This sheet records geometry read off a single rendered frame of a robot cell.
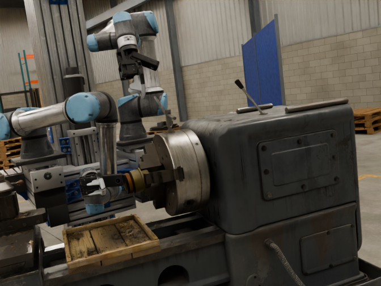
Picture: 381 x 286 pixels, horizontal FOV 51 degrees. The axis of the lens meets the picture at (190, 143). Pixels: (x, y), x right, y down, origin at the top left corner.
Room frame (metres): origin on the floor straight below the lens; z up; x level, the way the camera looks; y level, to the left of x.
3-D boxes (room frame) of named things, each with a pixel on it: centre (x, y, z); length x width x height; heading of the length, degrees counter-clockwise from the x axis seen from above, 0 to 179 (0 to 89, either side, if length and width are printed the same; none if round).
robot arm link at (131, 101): (2.13, 0.30, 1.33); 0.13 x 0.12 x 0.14; 85
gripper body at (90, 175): (1.48, 0.39, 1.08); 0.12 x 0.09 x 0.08; 19
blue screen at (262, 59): (8.25, -1.57, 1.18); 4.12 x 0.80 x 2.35; 179
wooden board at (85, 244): (1.38, 0.34, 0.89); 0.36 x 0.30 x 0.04; 19
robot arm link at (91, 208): (1.65, 0.43, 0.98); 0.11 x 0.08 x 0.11; 159
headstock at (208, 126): (1.63, -0.30, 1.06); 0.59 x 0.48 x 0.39; 109
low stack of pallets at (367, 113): (8.79, -3.93, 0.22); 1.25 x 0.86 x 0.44; 130
